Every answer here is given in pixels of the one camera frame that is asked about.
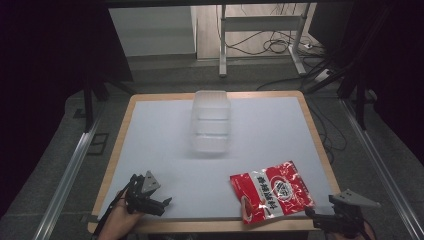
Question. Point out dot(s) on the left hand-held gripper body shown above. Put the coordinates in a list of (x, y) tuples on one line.
[(141, 195)]

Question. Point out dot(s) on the black floor plate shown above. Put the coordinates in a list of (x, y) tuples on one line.
[(98, 143)]

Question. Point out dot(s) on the black metal stand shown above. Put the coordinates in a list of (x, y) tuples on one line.
[(360, 103)]

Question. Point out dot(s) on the clear plastic container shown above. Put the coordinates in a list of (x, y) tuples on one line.
[(211, 121)]

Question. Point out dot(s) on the aluminium floor rail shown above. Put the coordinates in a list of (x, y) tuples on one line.
[(383, 173), (65, 181)]

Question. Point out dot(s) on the red snack packet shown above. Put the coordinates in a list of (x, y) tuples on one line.
[(271, 193)]

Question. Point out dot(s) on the white metal desk frame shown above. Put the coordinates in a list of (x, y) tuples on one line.
[(222, 40)]

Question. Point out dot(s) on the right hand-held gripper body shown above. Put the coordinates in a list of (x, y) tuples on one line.
[(350, 210)]

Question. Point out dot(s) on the person's right hand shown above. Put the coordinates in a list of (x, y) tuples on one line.
[(366, 234)]

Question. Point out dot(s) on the white power strip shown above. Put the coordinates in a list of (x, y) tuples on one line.
[(324, 75)]

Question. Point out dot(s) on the person's left hand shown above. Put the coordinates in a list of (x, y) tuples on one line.
[(117, 220)]

